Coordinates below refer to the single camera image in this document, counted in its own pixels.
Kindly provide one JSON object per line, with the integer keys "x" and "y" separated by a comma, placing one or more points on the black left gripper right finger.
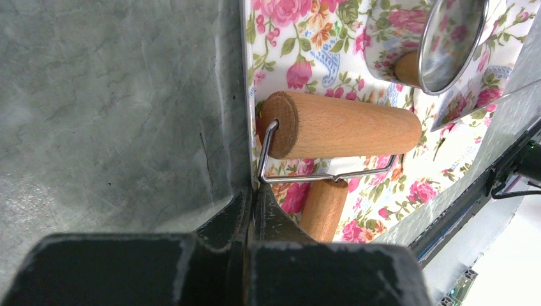
{"x": 286, "y": 267}

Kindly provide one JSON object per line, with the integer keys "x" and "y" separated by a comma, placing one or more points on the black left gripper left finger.
{"x": 200, "y": 267}

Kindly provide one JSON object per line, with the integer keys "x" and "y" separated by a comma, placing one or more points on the wooden rolling pin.
{"x": 307, "y": 126}

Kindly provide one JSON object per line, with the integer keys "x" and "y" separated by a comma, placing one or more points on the floral print tray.
{"x": 347, "y": 50}

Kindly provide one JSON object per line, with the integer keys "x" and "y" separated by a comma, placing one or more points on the wooden handled dough scraper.
{"x": 470, "y": 105}

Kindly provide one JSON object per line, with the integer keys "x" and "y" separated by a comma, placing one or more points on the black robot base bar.
{"x": 522, "y": 158}

